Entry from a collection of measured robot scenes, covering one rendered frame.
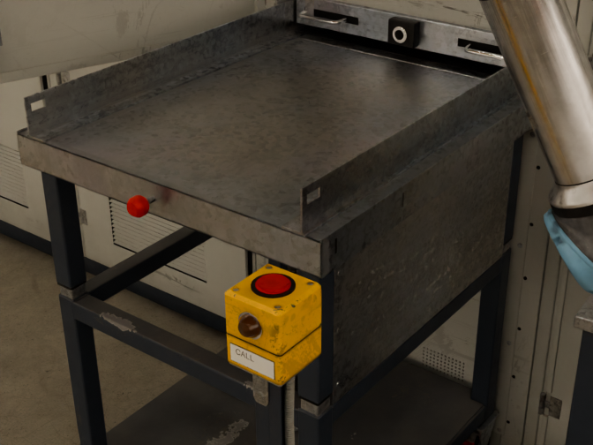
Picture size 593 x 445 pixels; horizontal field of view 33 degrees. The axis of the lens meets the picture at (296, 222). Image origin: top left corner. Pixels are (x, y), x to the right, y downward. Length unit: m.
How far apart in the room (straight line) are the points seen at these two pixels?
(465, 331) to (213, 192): 0.86
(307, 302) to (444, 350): 1.12
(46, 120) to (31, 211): 1.34
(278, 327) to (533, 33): 0.42
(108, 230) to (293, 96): 1.10
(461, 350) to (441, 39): 0.67
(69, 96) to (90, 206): 1.09
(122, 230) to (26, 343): 0.39
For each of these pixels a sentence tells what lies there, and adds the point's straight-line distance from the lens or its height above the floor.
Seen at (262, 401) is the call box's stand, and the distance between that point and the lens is 1.18.
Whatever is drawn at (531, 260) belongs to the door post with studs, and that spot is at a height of 0.50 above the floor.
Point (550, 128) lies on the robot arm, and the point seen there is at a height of 1.05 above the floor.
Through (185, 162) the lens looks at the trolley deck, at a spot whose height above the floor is 0.85.
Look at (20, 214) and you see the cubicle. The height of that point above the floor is 0.12.
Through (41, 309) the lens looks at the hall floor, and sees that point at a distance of 2.81.
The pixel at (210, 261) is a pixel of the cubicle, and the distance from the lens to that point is 2.51.
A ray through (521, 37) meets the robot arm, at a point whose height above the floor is 1.15.
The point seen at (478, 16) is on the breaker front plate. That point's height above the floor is 0.95.
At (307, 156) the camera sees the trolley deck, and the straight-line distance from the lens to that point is 1.54.
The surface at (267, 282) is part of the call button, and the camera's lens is 1.10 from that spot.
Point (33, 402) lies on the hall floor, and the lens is 2.47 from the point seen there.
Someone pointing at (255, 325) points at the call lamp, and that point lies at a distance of 1.08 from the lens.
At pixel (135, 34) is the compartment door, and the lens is 2.05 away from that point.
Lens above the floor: 1.48
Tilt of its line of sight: 28 degrees down
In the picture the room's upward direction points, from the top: 1 degrees counter-clockwise
